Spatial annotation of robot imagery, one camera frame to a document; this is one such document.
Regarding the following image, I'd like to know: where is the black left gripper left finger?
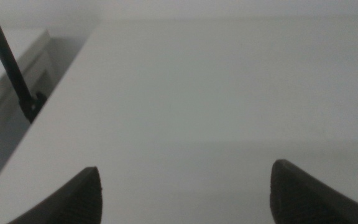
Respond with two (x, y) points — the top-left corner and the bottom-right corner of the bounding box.
(7, 166), (104, 224)

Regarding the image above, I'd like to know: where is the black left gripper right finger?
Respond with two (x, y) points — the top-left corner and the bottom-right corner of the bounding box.
(269, 159), (358, 224)

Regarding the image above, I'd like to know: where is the grey cabinet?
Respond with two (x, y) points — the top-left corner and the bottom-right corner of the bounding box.
(0, 28), (62, 189)

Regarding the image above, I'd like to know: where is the black pole with clamp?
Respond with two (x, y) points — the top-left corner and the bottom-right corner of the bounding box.
(0, 0), (48, 124)

